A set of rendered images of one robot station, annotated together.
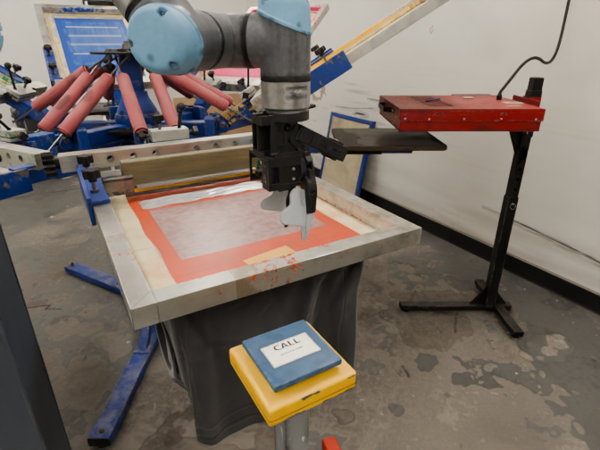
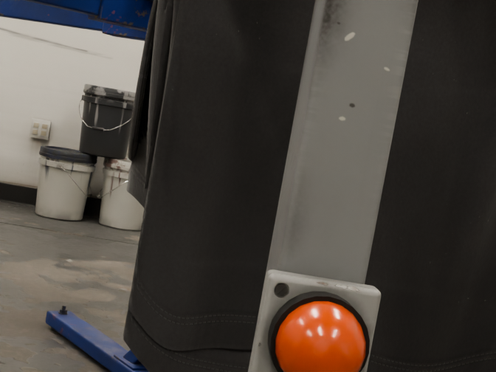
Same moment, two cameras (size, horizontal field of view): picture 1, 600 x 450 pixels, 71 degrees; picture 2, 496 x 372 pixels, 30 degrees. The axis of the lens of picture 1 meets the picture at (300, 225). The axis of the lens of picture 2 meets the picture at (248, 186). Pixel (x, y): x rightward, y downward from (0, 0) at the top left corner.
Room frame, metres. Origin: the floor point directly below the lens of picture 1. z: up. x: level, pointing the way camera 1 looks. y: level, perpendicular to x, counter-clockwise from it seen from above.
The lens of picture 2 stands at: (0.05, -0.13, 0.74)
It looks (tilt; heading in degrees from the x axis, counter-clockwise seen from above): 4 degrees down; 25
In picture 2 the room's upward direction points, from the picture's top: 10 degrees clockwise
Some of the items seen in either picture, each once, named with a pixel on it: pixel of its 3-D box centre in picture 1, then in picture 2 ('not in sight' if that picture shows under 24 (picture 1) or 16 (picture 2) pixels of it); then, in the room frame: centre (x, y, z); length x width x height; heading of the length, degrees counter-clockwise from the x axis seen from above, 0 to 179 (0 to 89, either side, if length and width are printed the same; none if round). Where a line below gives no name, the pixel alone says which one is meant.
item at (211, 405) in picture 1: (279, 343); (425, 151); (0.74, 0.05, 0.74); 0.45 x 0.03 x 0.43; 120
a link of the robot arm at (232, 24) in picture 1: (215, 41); not in sight; (0.67, 0.12, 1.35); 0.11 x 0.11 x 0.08; 76
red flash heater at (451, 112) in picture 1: (455, 112); not in sight; (1.91, -0.70, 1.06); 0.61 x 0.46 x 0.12; 90
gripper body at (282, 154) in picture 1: (282, 149); not in sight; (0.66, 0.03, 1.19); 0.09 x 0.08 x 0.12; 120
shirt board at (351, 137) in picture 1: (288, 145); not in sight; (1.91, 0.05, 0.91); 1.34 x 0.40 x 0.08; 90
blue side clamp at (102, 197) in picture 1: (93, 193); not in sight; (1.06, 0.55, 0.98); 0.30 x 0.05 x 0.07; 30
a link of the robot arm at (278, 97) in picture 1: (287, 96); not in sight; (0.66, 0.02, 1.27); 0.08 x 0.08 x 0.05
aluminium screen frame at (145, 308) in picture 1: (223, 203); not in sight; (0.99, 0.19, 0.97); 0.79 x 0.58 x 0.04; 30
